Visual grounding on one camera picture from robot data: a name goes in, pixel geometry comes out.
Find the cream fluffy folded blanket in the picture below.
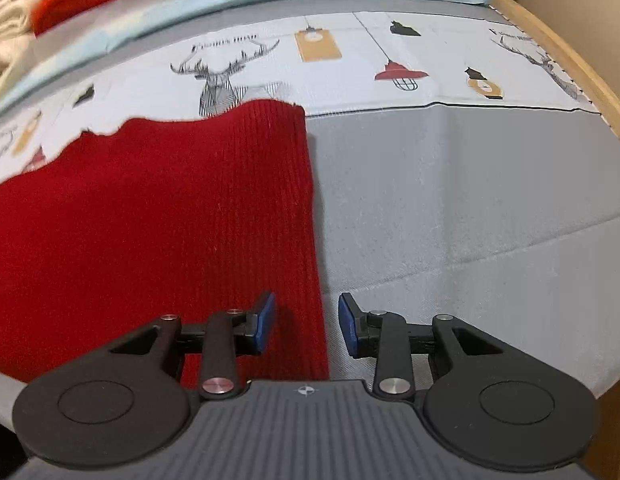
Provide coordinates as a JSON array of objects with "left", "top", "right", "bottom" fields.
[{"left": 0, "top": 0, "right": 40, "bottom": 96}]

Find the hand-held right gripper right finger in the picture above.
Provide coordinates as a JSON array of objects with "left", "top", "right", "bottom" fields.
[{"left": 338, "top": 292, "right": 511, "bottom": 401}]

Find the red knit sweater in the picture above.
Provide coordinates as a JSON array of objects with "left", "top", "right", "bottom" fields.
[{"left": 0, "top": 99, "right": 331, "bottom": 392}]

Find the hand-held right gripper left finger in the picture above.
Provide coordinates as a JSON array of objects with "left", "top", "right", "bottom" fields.
[{"left": 107, "top": 291, "right": 277, "bottom": 401}]

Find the wooden bed frame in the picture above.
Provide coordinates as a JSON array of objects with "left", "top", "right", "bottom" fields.
[{"left": 489, "top": 0, "right": 620, "bottom": 153}]

